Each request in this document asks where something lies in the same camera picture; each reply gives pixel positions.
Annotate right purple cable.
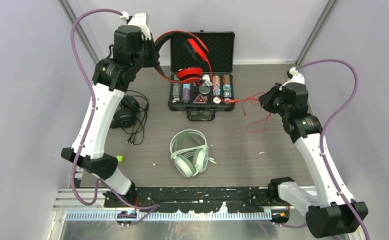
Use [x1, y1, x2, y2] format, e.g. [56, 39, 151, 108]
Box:
[282, 59, 371, 240]

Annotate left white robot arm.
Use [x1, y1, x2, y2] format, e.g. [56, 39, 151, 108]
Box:
[61, 24, 159, 207]

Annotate red headphones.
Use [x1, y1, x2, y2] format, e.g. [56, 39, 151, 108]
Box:
[154, 30, 212, 85]

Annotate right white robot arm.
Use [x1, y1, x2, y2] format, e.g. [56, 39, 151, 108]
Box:
[259, 82, 369, 239]

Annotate purple cable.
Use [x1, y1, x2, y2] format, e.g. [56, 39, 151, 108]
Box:
[282, 59, 371, 240]
[69, 8, 161, 226]

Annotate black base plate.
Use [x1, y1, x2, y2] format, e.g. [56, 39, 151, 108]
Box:
[102, 186, 302, 215]

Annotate black headphone cable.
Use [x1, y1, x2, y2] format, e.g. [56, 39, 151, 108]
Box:
[123, 90, 150, 147]

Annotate red headphone cable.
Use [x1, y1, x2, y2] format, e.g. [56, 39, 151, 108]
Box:
[206, 57, 273, 134]

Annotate blue black headphones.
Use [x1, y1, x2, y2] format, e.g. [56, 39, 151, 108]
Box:
[110, 95, 140, 129]

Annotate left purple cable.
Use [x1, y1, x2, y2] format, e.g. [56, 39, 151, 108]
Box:
[69, 8, 161, 226]

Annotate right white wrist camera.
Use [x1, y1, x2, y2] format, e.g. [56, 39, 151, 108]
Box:
[279, 67, 305, 91]

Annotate black poker chip case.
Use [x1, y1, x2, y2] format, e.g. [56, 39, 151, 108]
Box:
[167, 30, 235, 121]

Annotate mint green headphones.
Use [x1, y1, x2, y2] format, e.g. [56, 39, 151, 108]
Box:
[169, 129, 215, 178]

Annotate green cube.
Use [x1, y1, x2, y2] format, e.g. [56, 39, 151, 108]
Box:
[116, 155, 125, 163]

